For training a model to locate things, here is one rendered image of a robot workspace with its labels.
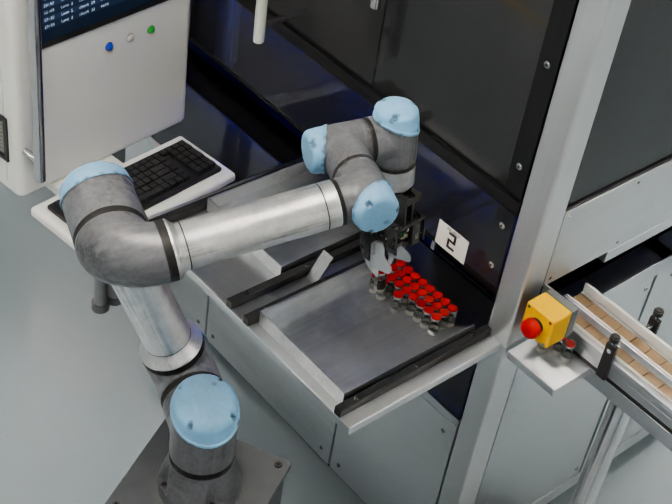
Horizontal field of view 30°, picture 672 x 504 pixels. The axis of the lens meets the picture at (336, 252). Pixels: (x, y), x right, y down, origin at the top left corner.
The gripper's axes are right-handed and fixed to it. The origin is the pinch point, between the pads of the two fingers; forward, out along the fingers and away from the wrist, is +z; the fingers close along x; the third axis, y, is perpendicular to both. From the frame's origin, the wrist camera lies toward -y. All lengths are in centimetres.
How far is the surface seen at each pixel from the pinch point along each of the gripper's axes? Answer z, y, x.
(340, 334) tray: 24.6, -9.8, 0.3
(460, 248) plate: 12.9, -3.3, 26.7
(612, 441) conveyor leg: 48, 33, 38
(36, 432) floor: 105, -95, -28
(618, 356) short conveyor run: 25, 30, 38
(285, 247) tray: 23.2, -35.9, 8.5
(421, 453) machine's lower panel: 73, -5, 23
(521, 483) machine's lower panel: 90, 9, 45
